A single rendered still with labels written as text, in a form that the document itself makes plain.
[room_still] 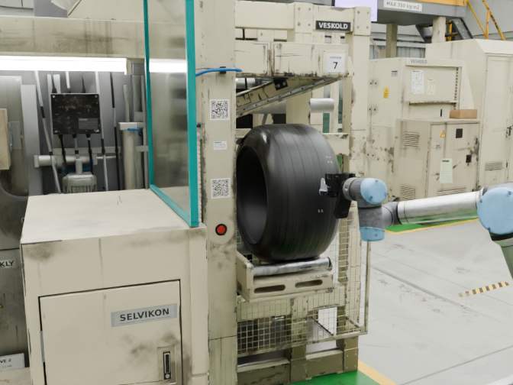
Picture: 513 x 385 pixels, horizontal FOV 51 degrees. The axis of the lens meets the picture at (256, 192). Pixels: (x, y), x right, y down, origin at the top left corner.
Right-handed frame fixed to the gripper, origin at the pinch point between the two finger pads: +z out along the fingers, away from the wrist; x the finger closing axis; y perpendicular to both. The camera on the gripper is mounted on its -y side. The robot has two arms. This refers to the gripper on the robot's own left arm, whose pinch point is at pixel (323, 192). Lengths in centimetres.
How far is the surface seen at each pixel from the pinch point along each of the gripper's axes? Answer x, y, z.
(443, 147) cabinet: -343, 13, 348
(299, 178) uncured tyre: 8.2, 5.5, 2.0
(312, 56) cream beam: -18, 56, 40
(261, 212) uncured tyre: 4, -12, 53
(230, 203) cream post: 28.6, -3.4, 20.9
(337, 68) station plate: -30, 51, 40
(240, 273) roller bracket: 26.2, -30.2, 20.1
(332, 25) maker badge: -44, 77, 69
